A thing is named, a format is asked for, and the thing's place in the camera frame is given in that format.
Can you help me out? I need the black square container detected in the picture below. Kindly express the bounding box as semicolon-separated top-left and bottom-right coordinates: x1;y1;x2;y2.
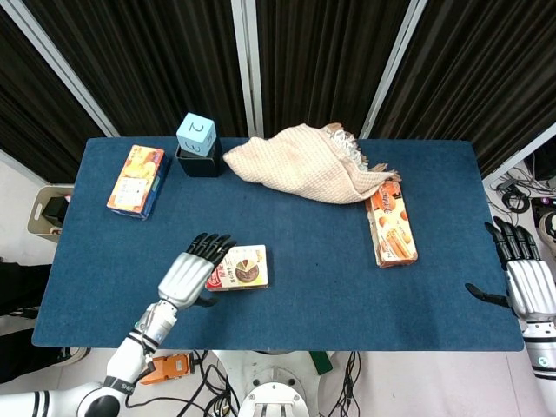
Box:
174;138;223;178

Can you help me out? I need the blue felt table mat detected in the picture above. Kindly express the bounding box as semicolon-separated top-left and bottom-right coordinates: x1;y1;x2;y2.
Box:
31;136;526;353

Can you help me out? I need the green block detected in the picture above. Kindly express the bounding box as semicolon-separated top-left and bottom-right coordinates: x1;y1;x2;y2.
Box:
308;350;334;375

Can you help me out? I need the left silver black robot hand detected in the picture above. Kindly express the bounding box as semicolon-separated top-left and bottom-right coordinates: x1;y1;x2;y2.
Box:
156;232;238;310

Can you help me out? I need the beige plastic bin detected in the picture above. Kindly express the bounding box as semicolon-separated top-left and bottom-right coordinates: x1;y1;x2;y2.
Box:
27;184;76;238

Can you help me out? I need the black floor cable bundle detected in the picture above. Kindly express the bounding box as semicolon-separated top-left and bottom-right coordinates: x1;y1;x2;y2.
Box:
173;350;242;417
325;350;364;417

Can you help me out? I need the orange handheld device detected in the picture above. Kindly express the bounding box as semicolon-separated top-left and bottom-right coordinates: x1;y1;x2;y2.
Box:
139;354;195;386

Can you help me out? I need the orange blue snack box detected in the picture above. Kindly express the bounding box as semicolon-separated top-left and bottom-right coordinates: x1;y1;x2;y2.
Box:
106;144;170;221

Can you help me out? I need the black box in bin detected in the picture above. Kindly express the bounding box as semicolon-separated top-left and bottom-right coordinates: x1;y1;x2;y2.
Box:
42;195;70;229

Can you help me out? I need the black pleated curtain panel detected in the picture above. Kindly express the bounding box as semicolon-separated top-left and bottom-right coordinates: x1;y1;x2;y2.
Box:
371;0;556;175
255;0;412;139
23;0;251;139
0;8;103;183

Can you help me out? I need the beige knitted cloth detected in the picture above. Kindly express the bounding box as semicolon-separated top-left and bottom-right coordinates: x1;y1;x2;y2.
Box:
222;122;401;204

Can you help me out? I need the coiled black cable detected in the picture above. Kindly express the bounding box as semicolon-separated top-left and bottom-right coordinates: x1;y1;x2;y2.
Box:
501;189;532;214

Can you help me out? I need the grey metal partition post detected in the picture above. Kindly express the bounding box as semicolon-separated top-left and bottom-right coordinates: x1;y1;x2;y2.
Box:
481;129;556;186
359;0;429;140
0;0;121;138
231;0;265;139

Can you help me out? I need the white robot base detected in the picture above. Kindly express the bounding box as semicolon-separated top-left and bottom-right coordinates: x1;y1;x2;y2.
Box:
212;349;335;417

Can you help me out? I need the light blue numbered cube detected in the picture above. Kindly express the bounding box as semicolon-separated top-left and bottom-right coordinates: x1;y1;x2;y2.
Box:
175;112;217;156

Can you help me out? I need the small cream red cookie box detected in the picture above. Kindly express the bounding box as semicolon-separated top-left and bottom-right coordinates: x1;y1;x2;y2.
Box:
204;244;269;292

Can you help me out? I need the long orange biscuit box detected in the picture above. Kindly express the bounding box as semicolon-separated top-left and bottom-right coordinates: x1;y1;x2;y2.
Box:
364;180;419;269

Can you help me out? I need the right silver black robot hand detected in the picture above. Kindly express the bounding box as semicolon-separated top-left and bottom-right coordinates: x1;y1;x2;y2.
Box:
464;215;556;323

